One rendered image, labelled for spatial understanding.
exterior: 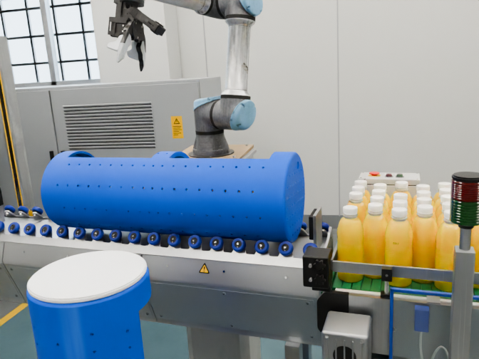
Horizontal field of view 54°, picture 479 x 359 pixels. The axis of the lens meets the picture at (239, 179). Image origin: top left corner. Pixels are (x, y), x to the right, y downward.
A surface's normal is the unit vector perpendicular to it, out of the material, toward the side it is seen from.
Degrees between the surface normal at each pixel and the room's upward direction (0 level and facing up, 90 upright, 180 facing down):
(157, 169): 44
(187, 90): 90
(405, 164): 90
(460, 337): 90
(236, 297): 109
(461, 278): 90
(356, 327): 0
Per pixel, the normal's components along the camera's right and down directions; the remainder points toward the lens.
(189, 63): -0.23, 0.24
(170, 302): -0.29, 0.54
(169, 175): -0.30, -0.42
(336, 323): -0.06, -0.97
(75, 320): 0.07, 0.22
